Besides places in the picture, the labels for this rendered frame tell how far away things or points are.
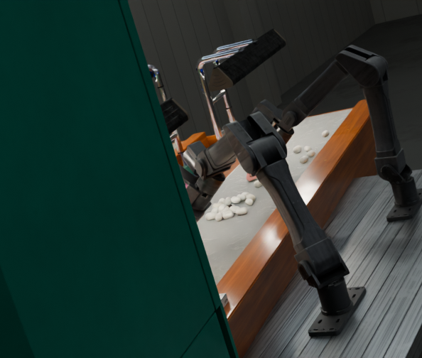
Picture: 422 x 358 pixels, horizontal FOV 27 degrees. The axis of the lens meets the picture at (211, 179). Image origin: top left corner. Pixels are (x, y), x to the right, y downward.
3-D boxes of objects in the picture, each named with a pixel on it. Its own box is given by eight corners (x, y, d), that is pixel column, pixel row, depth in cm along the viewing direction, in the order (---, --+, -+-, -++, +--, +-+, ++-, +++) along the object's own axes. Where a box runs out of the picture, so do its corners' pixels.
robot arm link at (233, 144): (190, 158, 218) (231, 118, 191) (221, 145, 222) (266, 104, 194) (212, 203, 217) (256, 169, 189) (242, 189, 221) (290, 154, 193)
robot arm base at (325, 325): (298, 302, 182) (329, 300, 179) (329, 260, 199) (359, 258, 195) (307, 337, 184) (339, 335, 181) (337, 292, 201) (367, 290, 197)
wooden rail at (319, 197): (394, 142, 336) (383, 95, 331) (240, 420, 178) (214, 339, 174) (364, 147, 341) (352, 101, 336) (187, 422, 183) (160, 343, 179)
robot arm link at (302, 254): (308, 283, 191) (238, 150, 196) (332, 270, 193) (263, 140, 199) (319, 276, 185) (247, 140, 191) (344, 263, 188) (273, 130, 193)
